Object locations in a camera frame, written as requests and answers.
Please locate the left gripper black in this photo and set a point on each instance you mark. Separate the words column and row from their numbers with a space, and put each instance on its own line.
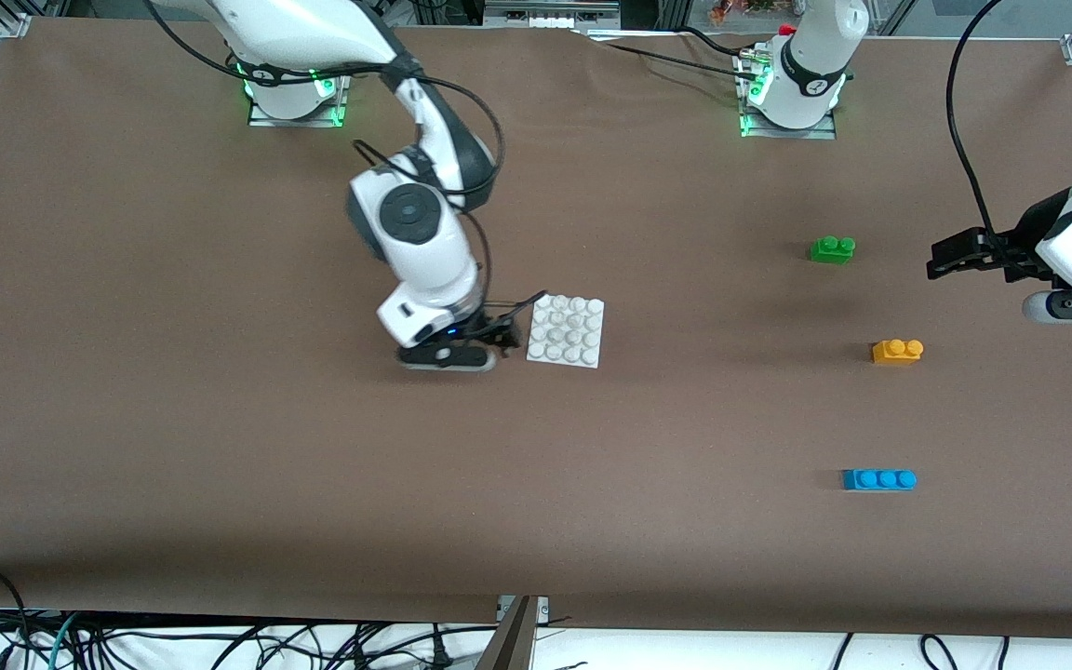
column 1018, row 247

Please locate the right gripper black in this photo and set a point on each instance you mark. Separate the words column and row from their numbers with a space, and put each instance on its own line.
column 491, row 329

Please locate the white studded base plate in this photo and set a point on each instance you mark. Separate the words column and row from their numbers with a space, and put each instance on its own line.
column 566, row 333

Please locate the yellow two-stud toy block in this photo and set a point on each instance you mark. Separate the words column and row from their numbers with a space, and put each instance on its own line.
column 894, row 353

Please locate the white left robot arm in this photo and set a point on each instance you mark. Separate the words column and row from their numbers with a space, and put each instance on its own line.
column 806, row 65

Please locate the green two-stud toy block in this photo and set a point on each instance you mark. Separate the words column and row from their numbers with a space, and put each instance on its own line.
column 832, row 251

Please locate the blue three-stud toy block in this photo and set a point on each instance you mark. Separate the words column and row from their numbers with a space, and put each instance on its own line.
column 876, row 480

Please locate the brown table cover mat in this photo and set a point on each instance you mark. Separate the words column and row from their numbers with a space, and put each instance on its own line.
column 313, row 465

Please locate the grey power strip box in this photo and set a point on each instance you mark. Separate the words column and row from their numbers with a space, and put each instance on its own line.
column 545, row 11

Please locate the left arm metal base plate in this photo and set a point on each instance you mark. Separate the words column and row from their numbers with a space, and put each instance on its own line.
column 801, row 133

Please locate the silver metal bracket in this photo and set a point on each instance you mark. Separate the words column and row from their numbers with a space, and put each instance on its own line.
column 541, row 609

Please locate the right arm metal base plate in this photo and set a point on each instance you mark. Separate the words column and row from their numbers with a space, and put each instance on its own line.
column 299, row 121

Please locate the dark grey metal post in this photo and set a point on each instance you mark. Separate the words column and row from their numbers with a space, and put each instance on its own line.
column 513, row 647

